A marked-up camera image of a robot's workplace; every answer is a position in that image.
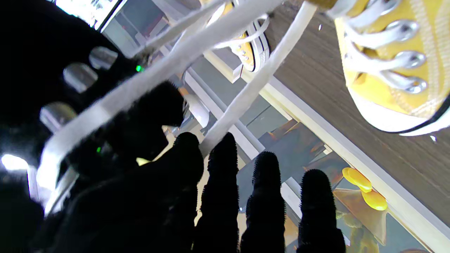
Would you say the left robot hand black glove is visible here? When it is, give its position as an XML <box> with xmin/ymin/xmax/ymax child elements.
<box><xmin>32</xmin><ymin>132</ymin><xmax>347</xmax><ymax>253</ymax></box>

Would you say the right robot hand black glove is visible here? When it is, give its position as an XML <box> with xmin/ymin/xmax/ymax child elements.
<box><xmin>0</xmin><ymin>0</ymin><xmax>185</xmax><ymax>183</ymax></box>

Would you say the yellow canvas sneaker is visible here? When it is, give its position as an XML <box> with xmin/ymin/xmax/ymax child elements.
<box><xmin>306</xmin><ymin>0</ymin><xmax>450</xmax><ymax>136</ymax></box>
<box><xmin>211</xmin><ymin>0</ymin><xmax>271</xmax><ymax>72</ymax></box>

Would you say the ceiling light strip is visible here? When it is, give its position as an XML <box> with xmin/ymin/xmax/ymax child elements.
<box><xmin>0</xmin><ymin>154</ymin><xmax>29</xmax><ymax>172</ymax></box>

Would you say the printed kitchen backdrop banner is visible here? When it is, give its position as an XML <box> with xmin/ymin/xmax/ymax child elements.
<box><xmin>98</xmin><ymin>0</ymin><xmax>450</xmax><ymax>253</ymax></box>

